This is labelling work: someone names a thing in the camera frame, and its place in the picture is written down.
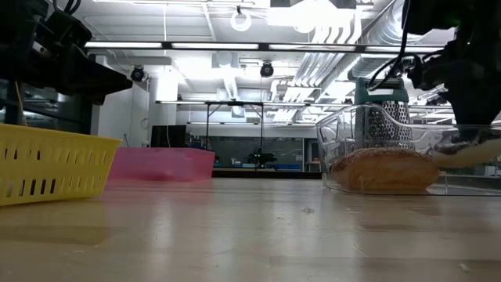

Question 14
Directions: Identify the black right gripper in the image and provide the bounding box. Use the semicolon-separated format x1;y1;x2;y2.
408;34;501;152

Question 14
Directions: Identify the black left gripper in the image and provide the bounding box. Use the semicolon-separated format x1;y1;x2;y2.
0;0;134;107

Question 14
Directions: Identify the sugar coated long bread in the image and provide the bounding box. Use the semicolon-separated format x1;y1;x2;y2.
330;147;440;193

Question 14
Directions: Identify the dark glass partition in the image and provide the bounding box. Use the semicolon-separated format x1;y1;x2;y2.
0;78;97;136

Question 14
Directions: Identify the black monitor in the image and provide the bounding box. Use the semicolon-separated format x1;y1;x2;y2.
150;125;188;149

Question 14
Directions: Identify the yellow slotted plastic basket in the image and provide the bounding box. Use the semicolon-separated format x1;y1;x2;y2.
0;123;123;208

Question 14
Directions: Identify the pink plastic bin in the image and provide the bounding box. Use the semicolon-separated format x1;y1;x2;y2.
107;146;216;183

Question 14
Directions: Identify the clear plastic bin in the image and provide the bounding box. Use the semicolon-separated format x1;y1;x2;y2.
315;103;501;197

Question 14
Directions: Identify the long ceiling light bar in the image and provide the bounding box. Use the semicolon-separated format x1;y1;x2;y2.
84;40;445;55

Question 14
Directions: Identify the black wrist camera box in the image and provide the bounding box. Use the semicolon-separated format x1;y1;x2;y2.
45;9;93;50

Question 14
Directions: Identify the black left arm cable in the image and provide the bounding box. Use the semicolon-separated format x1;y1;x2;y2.
52;0;82;15

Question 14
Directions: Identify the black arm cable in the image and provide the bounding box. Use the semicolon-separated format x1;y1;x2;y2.
52;0;82;15
367;0;416;91

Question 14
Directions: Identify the teal handled box grater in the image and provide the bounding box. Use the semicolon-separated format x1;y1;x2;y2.
353;77;415;152

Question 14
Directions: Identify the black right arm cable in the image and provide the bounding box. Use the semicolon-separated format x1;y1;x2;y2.
367;0;416;91

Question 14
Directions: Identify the black background table frame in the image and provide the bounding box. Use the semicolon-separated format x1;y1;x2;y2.
204;100;266;152

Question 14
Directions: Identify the white ring light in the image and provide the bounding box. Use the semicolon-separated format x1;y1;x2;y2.
229;5;253;33

